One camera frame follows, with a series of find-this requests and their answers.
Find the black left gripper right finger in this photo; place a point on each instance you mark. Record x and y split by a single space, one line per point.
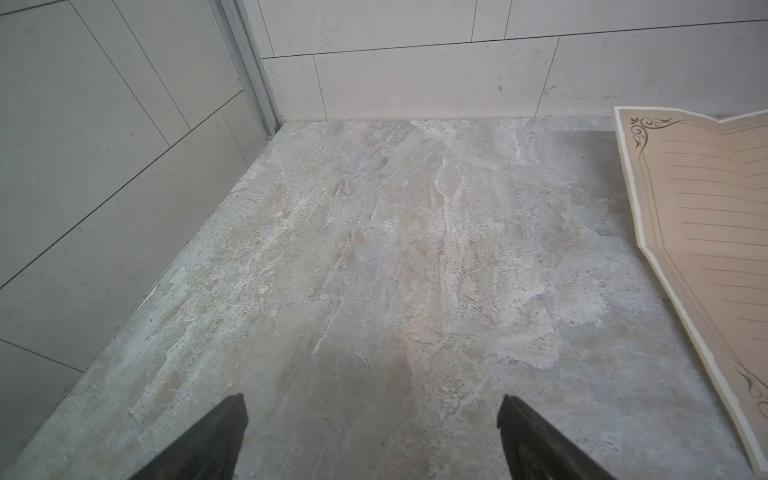
535 449

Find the left aluminium corner post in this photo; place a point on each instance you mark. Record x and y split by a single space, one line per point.
241 44

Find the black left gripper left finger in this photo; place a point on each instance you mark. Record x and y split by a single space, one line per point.
209 449

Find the beige lined letter paper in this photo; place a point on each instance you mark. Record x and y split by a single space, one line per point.
698 194

